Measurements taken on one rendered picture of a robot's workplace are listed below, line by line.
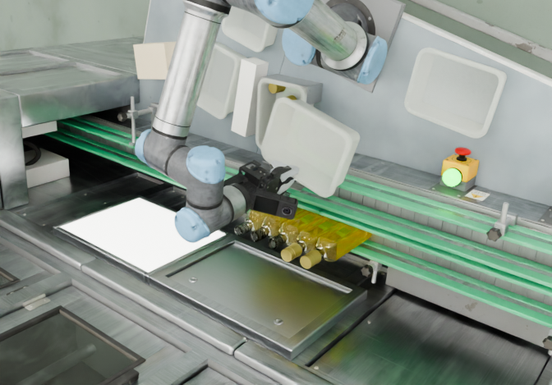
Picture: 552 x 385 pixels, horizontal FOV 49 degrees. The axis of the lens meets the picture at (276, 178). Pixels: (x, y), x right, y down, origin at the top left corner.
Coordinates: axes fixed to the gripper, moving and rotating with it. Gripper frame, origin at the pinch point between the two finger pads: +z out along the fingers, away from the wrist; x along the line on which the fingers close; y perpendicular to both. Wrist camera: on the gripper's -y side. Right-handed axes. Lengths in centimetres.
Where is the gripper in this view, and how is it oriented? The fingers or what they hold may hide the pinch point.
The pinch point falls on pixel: (297, 172)
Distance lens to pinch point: 146.9
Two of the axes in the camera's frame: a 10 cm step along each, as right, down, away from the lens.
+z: 6.3, -3.5, 6.9
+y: -7.6, -4.6, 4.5
